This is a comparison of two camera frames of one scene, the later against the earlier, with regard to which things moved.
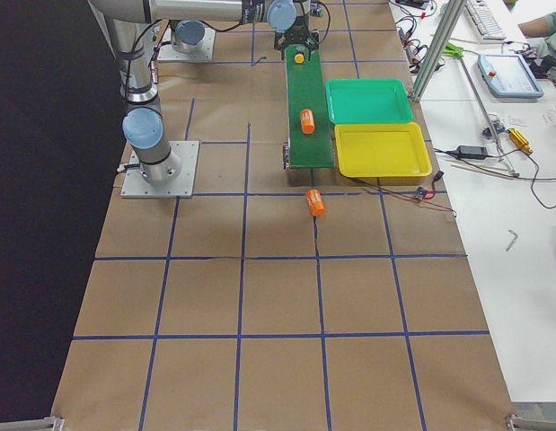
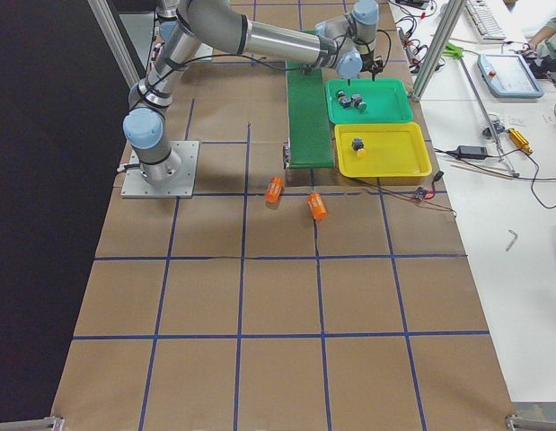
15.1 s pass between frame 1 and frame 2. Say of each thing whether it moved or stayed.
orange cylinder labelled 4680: moved
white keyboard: stayed
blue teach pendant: stayed
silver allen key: stayed
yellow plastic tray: stayed
